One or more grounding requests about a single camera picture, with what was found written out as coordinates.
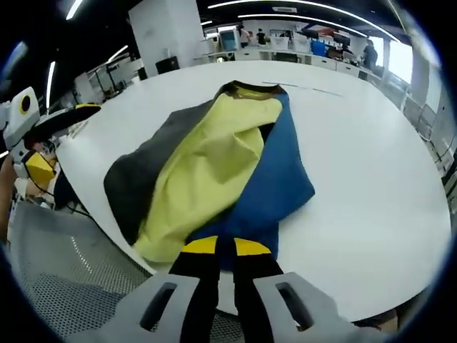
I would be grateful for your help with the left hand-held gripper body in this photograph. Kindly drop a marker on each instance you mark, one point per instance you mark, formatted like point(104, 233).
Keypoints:
point(16, 121)

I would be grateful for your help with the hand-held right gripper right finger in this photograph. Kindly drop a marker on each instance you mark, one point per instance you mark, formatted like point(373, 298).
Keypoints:
point(253, 286)

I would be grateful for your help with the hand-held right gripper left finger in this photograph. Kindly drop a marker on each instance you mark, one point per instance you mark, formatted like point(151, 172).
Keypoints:
point(194, 286)

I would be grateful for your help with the straight ceiling light bar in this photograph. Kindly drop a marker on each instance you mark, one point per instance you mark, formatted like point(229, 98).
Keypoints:
point(118, 53)
point(50, 79)
point(74, 9)

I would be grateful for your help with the white square pillar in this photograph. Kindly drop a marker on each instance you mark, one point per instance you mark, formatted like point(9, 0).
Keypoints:
point(164, 35)

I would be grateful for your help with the black metal frame rack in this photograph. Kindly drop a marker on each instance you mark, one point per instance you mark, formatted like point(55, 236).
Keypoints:
point(109, 80)

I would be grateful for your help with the yellow blue grey garment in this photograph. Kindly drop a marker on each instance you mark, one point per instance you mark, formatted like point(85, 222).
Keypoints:
point(200, 168)

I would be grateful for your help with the blue crate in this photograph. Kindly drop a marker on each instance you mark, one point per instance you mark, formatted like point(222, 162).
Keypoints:
point(318, 49)

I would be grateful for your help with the row of white cabinets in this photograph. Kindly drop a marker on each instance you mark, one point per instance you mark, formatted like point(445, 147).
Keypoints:
point(342, 66)

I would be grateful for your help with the light blue screen box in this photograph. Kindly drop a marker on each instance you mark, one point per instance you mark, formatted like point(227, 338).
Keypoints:
point(228, 40)

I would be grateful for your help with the black cabinet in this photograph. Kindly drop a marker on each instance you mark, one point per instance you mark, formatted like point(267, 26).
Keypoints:
point(167, 65)

